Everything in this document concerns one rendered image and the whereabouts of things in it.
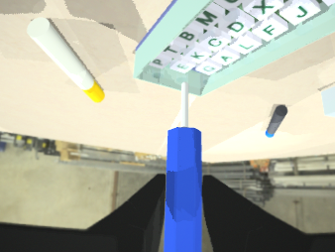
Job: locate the grey cylinder with blue tip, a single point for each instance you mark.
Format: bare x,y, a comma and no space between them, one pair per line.
276,119

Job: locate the white cylinder with yellow tip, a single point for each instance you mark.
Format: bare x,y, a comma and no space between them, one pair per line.
46,36

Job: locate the white keyboard with letter keys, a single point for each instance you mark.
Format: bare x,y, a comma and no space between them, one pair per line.
210,43

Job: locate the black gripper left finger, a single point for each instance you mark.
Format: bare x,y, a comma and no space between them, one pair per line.
134,226

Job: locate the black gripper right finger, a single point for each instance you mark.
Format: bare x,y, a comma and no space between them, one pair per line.
234,224

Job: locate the small pale grey block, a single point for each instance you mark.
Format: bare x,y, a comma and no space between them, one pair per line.
328,100

